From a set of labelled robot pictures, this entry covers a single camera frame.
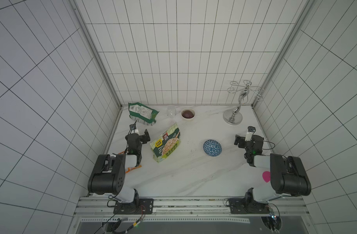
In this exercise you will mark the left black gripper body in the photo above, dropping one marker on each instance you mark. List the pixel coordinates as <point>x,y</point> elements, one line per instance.
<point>143,140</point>

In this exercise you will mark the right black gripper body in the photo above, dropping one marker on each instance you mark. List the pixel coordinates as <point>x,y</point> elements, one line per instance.
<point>244,142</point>

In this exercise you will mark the green Quaker oats bag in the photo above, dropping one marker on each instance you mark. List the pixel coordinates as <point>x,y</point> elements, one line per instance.
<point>166,143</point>

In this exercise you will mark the blue patterned breakfast bowl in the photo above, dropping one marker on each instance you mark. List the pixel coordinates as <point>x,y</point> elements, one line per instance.
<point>212,148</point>

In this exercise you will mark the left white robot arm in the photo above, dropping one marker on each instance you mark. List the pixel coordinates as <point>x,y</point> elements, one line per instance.
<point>108,178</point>

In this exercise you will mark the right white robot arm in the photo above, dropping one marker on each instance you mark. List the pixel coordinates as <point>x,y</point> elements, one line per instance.
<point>288,178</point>

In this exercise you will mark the white bowl with red fruit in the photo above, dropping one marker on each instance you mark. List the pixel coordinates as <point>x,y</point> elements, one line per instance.
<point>188,114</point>

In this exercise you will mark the green white snack bag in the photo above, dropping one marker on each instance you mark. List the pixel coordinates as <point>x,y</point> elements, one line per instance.
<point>142,113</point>

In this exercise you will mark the orange snack packet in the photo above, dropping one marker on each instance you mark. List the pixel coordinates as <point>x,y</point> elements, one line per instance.
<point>132,168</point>

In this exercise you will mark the pink plastic cup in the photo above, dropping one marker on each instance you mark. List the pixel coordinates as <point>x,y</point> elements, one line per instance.
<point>266,176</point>

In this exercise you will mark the chrome glass holder stand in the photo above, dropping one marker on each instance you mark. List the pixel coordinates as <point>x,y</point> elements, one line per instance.
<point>242,92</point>

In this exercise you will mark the clear wine glass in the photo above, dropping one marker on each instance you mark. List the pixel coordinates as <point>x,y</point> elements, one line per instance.
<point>171,111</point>

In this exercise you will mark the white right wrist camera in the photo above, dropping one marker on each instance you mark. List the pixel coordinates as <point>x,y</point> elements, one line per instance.
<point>250,132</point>

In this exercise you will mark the aluminium mounting rail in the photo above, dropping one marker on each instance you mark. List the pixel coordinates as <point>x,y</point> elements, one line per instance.
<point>187,206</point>

